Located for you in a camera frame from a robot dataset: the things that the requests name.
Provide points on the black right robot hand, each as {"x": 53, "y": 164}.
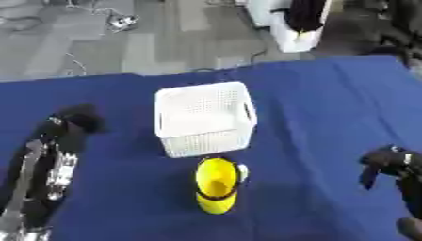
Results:
{"x": 391, "y": 161}

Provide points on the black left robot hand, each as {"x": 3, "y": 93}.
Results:
{"x": 74, "y": 124}

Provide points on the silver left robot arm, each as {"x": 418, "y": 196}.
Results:
{"x": 41, "y": 185}

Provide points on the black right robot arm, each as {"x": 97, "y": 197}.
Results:
{"x": 412, "y": 204}

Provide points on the white perforated plastic basket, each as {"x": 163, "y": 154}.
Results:
{"x": 204, "y": 119}

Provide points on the black chair base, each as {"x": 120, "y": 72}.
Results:
{"x": 398, "y": 26}

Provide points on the yellow toy with black band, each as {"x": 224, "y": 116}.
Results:
{"x": 217, "y": 185}

